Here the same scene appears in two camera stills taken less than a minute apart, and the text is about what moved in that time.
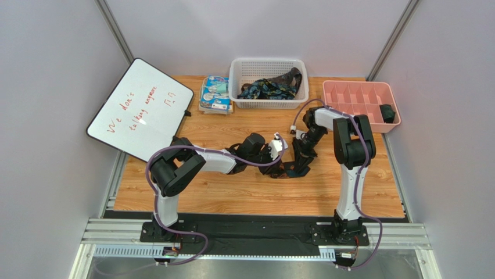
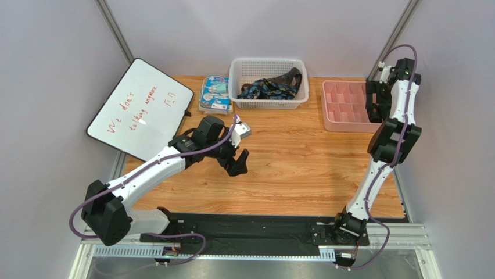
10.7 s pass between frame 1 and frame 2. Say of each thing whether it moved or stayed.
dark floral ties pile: stayed
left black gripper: moved
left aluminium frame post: stayed
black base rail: stayed
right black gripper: moved
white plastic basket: stayed
